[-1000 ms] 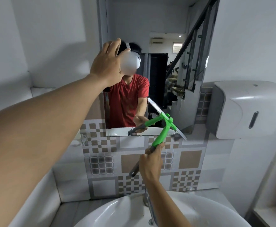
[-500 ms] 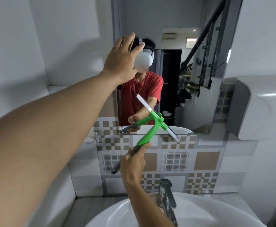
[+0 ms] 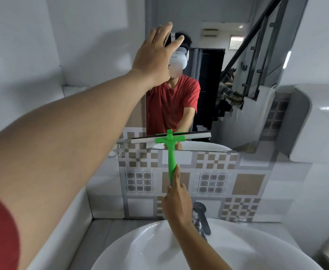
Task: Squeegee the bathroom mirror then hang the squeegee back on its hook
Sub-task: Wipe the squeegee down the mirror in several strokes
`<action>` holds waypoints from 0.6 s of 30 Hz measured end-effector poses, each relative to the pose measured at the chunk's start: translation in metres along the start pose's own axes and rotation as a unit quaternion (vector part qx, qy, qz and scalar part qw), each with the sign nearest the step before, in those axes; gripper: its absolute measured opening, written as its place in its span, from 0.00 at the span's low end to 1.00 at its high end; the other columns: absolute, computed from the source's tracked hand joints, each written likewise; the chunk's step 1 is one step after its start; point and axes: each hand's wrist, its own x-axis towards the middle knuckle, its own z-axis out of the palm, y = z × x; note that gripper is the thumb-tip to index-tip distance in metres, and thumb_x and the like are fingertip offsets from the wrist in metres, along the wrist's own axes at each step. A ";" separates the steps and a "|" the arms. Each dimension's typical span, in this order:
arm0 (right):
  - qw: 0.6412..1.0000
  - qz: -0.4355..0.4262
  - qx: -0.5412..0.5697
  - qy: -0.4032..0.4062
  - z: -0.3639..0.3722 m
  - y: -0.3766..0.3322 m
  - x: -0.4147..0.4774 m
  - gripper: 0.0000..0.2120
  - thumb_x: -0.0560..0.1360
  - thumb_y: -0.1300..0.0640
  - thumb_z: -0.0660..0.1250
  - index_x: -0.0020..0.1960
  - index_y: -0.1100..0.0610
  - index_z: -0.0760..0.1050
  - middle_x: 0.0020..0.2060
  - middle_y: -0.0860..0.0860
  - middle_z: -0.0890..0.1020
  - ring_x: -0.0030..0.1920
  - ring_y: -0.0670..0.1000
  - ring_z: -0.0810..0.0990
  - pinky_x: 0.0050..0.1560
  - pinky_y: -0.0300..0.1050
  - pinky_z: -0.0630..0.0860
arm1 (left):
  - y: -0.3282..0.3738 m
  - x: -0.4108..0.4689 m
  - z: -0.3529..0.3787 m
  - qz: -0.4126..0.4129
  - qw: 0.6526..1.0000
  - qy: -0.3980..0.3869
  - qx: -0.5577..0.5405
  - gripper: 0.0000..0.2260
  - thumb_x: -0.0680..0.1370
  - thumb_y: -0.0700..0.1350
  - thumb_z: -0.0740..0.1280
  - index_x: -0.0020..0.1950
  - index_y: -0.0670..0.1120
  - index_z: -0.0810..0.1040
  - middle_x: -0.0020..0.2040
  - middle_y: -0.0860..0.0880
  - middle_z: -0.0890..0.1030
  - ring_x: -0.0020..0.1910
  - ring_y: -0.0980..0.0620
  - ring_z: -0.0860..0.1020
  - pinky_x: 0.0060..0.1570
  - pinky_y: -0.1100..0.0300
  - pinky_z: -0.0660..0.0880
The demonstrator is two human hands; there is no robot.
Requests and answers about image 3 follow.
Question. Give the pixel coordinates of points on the person's right hand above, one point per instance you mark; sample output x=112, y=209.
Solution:
x=178, y=203

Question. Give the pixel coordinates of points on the person's left hand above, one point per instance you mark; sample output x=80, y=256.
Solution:
x=151, y=59

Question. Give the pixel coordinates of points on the person's right thumb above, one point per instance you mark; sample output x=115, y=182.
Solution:
x=166, y=194

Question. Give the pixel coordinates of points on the person's left thumb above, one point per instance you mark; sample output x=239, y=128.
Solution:
x=176, y=45

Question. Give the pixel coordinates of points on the green window squeegee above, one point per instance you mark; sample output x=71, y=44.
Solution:
x=170, y=154

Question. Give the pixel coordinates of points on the person's left forearm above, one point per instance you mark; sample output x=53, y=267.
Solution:
x=68, y=143

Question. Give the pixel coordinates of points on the person's right forearm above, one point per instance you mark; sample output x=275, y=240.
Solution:
x=199, y=248

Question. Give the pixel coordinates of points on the chrome faucet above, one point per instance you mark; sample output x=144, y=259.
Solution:
x=201, y=216

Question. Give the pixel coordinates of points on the white ceramic sink basin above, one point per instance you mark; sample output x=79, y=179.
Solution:
x=153, y=250

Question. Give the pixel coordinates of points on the small clear wall hook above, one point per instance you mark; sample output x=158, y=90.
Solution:
x=119, y=151

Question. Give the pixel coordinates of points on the wall mirror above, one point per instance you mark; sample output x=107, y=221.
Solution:
x=237, y=81

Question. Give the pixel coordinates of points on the white wall hand dryer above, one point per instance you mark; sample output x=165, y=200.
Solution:
x=313, y=123

